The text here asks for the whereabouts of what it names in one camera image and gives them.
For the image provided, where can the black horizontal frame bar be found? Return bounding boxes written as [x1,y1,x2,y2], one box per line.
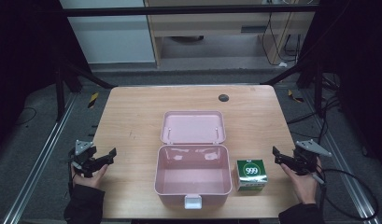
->
[59,5,320,18]

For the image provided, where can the yellow and black tape piece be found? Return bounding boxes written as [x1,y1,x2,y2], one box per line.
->
[287,89,305,104]
[87,91,100,109]

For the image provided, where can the aluminium floor rail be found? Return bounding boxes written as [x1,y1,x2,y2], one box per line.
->
[303,89,382,224]
[2,92,79,224]

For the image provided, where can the black floor cable loop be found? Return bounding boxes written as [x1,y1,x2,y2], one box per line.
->
[15,106,38,126]

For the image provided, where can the black metal stand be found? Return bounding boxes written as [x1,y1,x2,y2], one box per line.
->
[53,57,119,123]
[260,59,327,119]

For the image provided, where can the green and white carton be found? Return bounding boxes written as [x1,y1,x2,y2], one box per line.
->
[233,159,269,192]

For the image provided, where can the black floor cables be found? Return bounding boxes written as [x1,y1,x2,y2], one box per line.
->
[286,74,342,144]

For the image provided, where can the black curtain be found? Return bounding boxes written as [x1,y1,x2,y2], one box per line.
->
[299,0,382,175]
[0,0,93,157]

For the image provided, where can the black hanging desk cables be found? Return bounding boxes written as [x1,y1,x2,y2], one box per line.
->
[261,11,303,67]

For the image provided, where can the white cabinet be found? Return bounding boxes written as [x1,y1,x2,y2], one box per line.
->
[59,0,156,65]

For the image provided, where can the person's left hand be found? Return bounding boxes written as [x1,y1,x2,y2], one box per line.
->
[70,162,109,189]

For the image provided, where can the light wooden desk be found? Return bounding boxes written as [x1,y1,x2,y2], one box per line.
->
[143,0,316,68]

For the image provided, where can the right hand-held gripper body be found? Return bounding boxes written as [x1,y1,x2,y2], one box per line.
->
[291,138,333,177]

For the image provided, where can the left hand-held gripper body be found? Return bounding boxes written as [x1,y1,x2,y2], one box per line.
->
[67,139,98,179]

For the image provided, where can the person's right hand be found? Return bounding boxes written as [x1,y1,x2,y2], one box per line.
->
[279,157,324,205]

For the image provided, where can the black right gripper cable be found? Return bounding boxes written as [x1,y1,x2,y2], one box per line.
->
[310,167,380,222]

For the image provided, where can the pink plastic storage box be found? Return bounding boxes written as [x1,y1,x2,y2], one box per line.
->
[153,110,233,210]

